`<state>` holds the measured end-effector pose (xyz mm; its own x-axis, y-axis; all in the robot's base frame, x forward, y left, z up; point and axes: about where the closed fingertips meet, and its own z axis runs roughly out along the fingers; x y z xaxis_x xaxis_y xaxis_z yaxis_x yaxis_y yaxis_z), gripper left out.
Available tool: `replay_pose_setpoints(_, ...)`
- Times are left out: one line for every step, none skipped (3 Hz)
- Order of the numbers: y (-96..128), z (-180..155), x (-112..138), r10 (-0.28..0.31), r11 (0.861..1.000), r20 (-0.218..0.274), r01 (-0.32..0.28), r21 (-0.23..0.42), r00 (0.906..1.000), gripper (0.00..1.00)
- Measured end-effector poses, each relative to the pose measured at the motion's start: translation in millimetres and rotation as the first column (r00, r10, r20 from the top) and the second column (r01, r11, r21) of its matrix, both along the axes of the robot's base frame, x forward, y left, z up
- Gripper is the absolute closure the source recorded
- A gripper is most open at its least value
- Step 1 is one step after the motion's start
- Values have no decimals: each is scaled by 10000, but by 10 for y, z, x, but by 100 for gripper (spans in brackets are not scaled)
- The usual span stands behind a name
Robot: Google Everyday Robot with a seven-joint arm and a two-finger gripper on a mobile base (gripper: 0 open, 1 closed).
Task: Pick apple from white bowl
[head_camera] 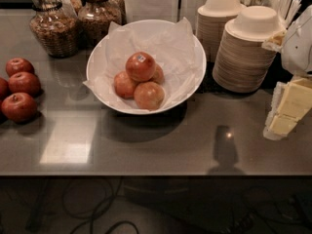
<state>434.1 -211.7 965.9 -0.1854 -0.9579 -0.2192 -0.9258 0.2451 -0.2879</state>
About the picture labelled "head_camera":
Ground white bowl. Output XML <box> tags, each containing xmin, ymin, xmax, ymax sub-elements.
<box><xmin>86</xmin><ymin>19</ymin><xmax>208</xmax><ymax>116</ymax></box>

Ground glass cereal jar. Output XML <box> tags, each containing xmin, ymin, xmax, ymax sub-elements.
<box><xmin>78</xmin><ymin>0</ymin><xmax>122</xmax><ymax>46</ymax></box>
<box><xmin>29</xmin><ymin>0</ymin><xmax>79</xmax><ymax>58</ymax></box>

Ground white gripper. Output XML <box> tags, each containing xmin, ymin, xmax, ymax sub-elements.
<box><xmin>261</xmin><ymin>5</ymin><xmax>312</xmax><ymax>140</ymax></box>

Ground apple with sticker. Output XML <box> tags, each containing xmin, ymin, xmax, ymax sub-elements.
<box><xmin>126</xmin><ymin>52</ymin><xmax>156</xmax><ymax>82</ymax></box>

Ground left apple in bowl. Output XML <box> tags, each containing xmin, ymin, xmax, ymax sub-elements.
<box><xmin>114</xmin><ymin>71</ymin><xmax>137</xmax><ymax>98</ymax></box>

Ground red apple top left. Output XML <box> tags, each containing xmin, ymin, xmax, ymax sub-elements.
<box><xmin>6</xmin><ymin>58</ymin><xmax>35</xmax><ymax>77</ymax></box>

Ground apple in bowl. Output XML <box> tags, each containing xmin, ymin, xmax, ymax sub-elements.
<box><xmin>151</xmin><ymin>64</ymin><xmax>165</xmax><ymax>84</ymax></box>
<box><xmin>114</xmin><ymin>71</ymin><xmax>137</xmax><ymax>98</ymax></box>
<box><xmin>134</xmin><ymin>82</ymin><xmax>165</xmax><ymax>110</ymax></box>

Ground back apple in bowl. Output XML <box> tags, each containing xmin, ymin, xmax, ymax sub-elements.
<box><xmin>151</xmin><ymin>64</ymin><xmax>165</xmax><ymax>84</ymax></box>

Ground back stack paper bowls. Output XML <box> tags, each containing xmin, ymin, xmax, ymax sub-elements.
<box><xmin>196</xmin><ymin>0</ymin><xmax>245</xmax><ymax>62</ymax></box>

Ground left glass cereal jar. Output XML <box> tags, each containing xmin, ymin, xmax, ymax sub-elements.
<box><xmin>29</xmin><ymin>0</ymin><xmax>79</xmax><ymax>58</ymax></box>

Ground white paper liner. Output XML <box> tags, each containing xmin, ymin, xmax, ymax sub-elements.
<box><xmin>82</xmin><ymin>17</ymin><xmax>206</xmax><ymax>111</ymax></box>

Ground right glass cereal jar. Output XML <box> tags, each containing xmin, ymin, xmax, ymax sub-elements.
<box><xmin>78</xmin><ymin>0</ymin><xmax>122</xmax><ymax>46</ymax></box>

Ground front stack paper bowls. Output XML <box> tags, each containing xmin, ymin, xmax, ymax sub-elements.
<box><xmin>213</xmin><ymin>6</ymin><xmax>285</xmax><ymax>94</ymax></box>

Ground front apple in bowl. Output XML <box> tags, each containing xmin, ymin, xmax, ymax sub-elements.
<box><xmin>134</xmin><ymin>82</ymin><xmax>165</xmax><ymax>110</ymax></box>

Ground red apple middle left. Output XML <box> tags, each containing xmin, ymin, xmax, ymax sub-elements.
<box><xmin>8</xmin><ymin>71</ymin><xmax>41</xmax><ymax>97</ymax></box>

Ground red apple at edge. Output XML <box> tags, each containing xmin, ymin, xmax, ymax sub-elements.
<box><xmin>0</xmin><ymin>77</ymin><xmax>10</xmax><ymax>99</ymax></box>

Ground black floor cable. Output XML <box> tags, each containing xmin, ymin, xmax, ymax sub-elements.
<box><xmin>61</xmin><ymin>176</ymin><xmax>140</xmax><ymax>234</ymax></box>

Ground red apple front left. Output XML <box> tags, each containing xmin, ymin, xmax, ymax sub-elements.
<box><xmin>1</xmin><ymin>93</ymin><xmax>38</xmax><ymax>123</ymax></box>

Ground stack paper bowls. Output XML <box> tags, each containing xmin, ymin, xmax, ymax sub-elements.
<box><xmin>196</xmin><ymin>0</ymin><xmax>245</xmax><ymax>62</ymax></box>
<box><xmin>213</xmin><ymin>6</ymin><xmax>285</xmax><ymax>94</ymax></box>

